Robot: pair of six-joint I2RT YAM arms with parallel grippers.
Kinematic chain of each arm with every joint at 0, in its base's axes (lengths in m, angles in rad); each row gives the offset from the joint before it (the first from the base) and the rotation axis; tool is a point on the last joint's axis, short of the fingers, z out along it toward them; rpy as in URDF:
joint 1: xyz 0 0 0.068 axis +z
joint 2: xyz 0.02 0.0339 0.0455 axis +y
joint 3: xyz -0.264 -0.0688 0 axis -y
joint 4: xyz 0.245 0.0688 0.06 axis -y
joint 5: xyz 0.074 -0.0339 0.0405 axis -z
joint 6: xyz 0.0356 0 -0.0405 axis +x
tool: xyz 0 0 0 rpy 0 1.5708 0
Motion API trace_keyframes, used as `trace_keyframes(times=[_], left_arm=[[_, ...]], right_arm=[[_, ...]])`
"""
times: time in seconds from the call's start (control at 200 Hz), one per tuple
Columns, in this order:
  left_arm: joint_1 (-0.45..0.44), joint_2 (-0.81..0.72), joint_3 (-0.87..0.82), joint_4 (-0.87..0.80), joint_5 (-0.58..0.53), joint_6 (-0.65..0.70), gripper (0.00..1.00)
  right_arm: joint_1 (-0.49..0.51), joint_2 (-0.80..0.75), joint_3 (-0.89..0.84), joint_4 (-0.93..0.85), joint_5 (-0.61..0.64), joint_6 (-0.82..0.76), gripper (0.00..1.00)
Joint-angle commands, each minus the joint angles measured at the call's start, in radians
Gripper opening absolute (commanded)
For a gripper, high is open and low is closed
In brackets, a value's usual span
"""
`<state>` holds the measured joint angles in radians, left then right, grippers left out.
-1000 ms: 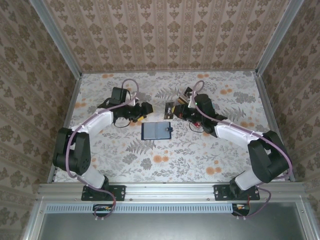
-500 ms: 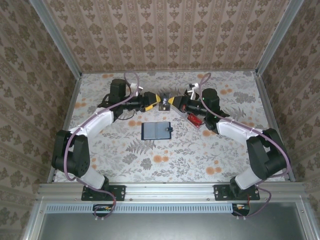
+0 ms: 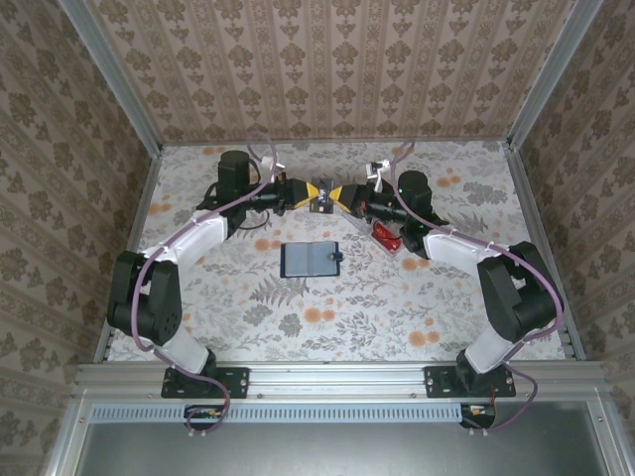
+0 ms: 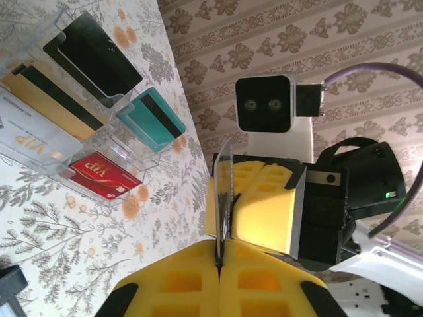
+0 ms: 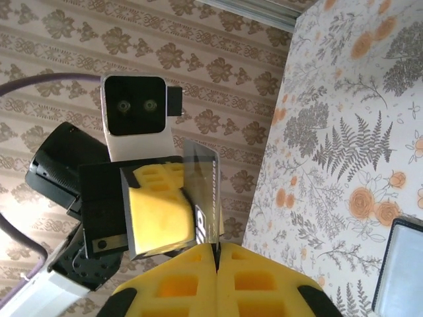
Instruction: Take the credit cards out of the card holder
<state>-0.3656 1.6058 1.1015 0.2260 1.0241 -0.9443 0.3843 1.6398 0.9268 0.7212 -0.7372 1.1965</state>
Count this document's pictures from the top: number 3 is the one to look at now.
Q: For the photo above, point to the blue card holder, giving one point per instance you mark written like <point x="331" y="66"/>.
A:
<point x="302" y="260"/>

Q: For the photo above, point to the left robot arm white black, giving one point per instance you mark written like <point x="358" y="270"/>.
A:
<point x="144" y="297"/>

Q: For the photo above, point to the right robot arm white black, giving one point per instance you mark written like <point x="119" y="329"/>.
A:
<point x="521" y="292"/>

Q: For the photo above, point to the red credit card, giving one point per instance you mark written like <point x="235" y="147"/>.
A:
<point x="384" y="235"/>

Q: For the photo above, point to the clear acrylic card organizer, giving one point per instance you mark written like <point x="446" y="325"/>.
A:
<point x="397" y="252"/>

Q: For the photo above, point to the floral print tablecloth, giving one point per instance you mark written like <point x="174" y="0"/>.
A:
<point x="347" y="322"/>

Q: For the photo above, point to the aluminium mounting beam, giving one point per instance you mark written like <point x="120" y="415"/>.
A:
<point x="337" y="379"/>

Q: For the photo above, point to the small controller board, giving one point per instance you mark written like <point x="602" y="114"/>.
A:
<point x="203" y="415"/>
<point x="478" y="411"/>

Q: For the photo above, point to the grey metal panel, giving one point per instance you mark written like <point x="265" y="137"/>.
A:
<point x="337" y="451"/>

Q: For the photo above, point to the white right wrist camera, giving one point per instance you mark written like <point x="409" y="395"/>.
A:
<point x="376" y="172"/>

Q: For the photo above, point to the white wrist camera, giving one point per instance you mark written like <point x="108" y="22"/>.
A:
<point x="272" y="163"/>
<point x="376" y="172"/>

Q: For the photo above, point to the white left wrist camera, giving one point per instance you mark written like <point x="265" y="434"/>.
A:
<point x="272" y="163"/>

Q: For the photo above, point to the aluminium side rail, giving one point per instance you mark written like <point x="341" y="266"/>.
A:
<point x="535" y="223"/>
<point x="146" y="188"/>

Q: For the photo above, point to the aluminium frame post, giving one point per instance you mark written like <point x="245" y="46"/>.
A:
<point x="114" y="79"/>
<point x="550" y="74"/>

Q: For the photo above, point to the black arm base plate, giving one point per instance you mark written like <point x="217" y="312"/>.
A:
<point x="436" y="382"/>
<point x="235" y="382"/>

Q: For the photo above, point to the aluminium lower frame bar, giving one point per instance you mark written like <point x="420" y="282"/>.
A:
<point x="69" y="436"/>
<point x="602" y="436"/>

